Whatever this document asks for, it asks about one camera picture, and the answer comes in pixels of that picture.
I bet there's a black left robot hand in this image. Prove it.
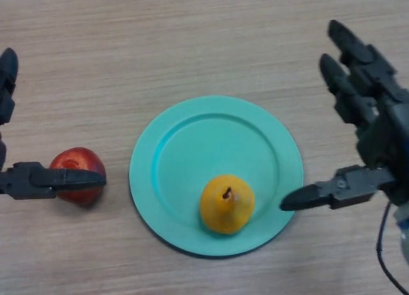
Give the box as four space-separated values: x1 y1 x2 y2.
0 47 107 200

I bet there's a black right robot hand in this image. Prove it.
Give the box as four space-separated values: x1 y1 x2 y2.
279 19 409 213

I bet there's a yellow pear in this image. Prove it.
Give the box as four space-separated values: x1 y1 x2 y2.
199 174 256 234

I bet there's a green round plate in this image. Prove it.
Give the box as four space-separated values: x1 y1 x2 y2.
129 95 304 257

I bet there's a red apple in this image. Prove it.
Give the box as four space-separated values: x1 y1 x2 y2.
49 147 107 207

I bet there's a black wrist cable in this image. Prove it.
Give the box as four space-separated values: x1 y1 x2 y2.
376 202 409 295

